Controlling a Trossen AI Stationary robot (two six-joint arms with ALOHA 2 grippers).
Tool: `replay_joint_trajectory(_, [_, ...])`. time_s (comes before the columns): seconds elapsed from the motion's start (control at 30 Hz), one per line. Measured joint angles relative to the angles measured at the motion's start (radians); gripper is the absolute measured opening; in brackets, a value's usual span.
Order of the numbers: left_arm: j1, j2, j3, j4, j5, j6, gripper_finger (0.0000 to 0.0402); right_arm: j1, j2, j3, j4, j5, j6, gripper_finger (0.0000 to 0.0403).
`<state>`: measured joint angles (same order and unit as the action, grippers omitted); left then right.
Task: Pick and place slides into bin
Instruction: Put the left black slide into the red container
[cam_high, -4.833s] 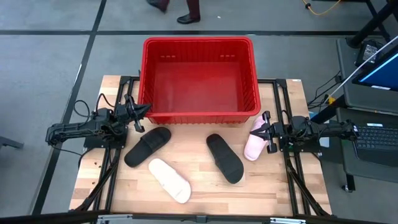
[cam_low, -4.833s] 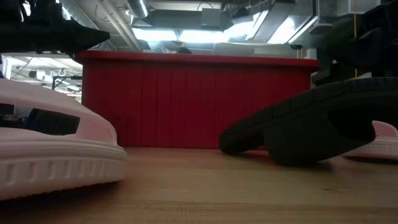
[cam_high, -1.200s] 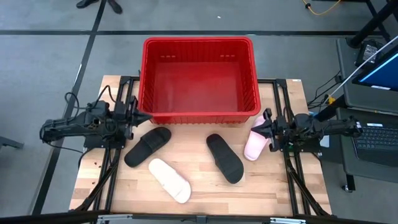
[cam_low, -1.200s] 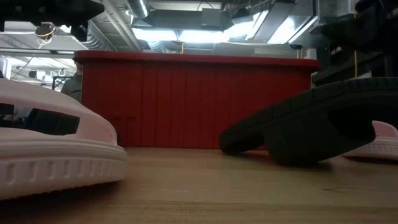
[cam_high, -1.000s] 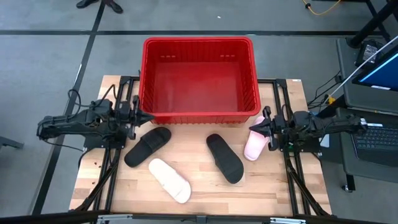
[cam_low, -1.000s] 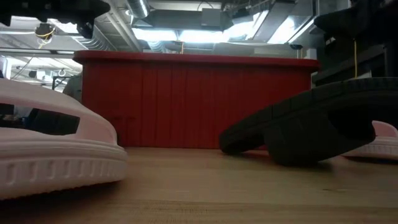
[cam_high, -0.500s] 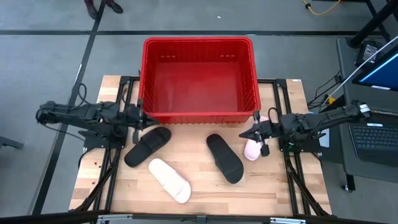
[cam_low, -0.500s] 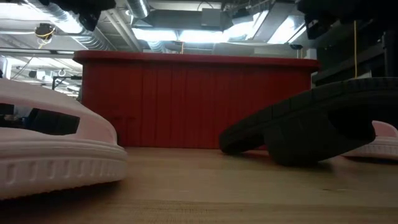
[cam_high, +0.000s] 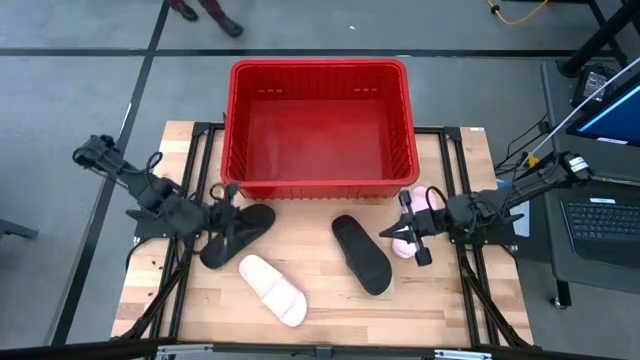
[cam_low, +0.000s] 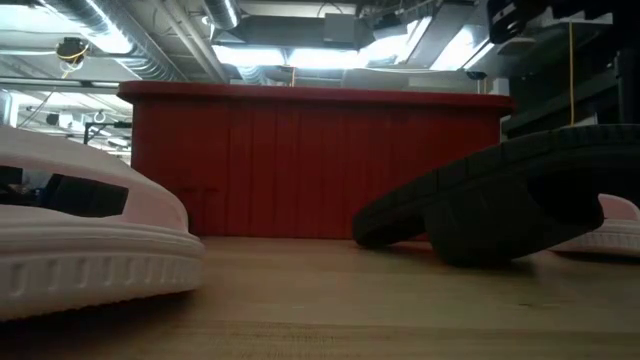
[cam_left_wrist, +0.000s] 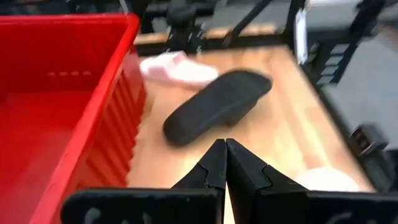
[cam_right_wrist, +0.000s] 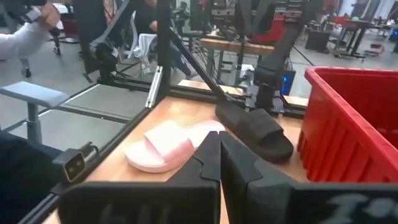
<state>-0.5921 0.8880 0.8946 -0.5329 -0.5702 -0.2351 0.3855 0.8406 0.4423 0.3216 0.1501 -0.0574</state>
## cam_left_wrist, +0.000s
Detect pink rubber slide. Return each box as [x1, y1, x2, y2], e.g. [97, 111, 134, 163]
[139, 50, 220, 90]
[294, 166, 361, 192]

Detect black aluminium frame rails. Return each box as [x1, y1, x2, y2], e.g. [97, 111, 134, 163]
[281, 0, 388, 90]

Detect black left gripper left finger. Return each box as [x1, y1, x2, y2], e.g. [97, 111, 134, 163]
[60, 138, 227, 224]

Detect black rubber slide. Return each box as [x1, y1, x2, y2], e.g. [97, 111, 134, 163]
[162, 69, 274, 147]

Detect red plastic bin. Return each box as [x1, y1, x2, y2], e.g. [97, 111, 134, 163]
[0, 12, 147, 224]

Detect white paper tag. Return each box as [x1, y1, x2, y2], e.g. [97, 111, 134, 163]
[294, 8, 309, 65]

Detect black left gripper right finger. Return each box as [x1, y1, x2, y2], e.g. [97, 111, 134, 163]
[226, 138, 398, 224]

